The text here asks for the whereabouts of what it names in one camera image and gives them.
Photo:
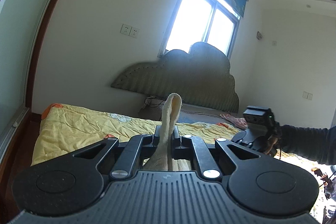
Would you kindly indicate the right hand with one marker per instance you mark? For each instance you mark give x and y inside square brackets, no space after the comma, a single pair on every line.
[276,135]

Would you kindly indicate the yellow quilt with orange prints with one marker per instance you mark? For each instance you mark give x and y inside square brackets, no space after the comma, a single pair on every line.
[65,128]

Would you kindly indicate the pink cloth on bed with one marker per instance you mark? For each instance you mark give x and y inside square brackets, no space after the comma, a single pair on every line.
[237,122]

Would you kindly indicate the glass wardrobe sliding door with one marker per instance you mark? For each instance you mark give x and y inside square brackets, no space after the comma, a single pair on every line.
[20,20]

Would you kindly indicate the dark sleeved right forearm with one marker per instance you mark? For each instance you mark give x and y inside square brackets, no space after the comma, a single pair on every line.
[315,144]

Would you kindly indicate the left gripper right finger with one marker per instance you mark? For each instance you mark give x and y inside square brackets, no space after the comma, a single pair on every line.
[195,150]

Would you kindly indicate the white wall switch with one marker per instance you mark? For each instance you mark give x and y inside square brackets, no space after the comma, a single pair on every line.
[307,96]

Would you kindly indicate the cream white textured pants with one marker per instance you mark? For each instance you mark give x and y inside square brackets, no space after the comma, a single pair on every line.
[162,159]

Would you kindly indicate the grey striped pillow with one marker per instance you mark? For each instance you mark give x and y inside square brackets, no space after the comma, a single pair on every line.
[188,114]

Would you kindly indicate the dark green scalloped headboard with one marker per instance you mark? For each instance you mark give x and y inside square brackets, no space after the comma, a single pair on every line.
[201,77]

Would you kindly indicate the white double wall socket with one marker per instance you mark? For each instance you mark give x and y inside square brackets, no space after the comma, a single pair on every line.
[129,31]

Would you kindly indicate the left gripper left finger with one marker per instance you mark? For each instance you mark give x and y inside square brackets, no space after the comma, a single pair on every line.
[130,155]

